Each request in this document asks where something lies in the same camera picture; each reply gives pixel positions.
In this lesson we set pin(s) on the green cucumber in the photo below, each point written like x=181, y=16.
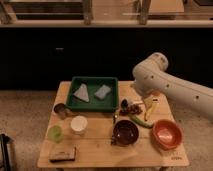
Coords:
x=141, y=123

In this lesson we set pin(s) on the yellow banana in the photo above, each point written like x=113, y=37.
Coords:
x=150, y=105

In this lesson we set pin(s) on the small metal cup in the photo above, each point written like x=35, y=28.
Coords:
x=61, y=110

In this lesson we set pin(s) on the red bowl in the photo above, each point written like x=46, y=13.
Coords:
x=166, y=134

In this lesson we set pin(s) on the green plastic cup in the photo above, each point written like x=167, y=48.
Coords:
x=55, y=134

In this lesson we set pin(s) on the black object at left edge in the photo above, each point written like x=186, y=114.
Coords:
x=4, y=162

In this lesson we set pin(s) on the green plastic tray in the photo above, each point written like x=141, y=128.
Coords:
x=108, y=104

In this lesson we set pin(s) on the dark purple bowl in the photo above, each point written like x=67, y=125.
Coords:
x=125, y=132

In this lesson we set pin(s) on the wooden table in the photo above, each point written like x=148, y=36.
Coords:
x=94, y=148

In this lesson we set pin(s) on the white handled dish brush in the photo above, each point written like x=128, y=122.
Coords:
x=127, y=103

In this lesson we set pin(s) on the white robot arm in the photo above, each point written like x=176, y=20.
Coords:
x=150, y=74

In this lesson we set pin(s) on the grey rectangular sponge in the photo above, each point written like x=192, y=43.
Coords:
x=102, y=92

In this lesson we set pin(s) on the white cup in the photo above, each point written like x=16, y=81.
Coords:
x=79, y=124

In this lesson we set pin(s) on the wooden shelf frame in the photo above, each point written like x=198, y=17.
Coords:
x=106, y=13

